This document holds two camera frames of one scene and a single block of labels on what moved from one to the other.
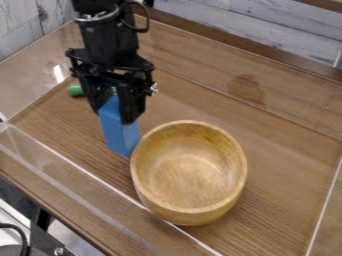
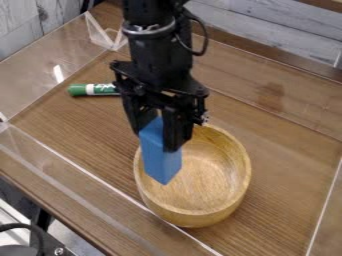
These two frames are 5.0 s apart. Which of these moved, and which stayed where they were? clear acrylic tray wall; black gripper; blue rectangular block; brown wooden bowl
Moved: blue rectangular block; black gripper
Stayed: brown wooden bowl; clear acrylic tray wall
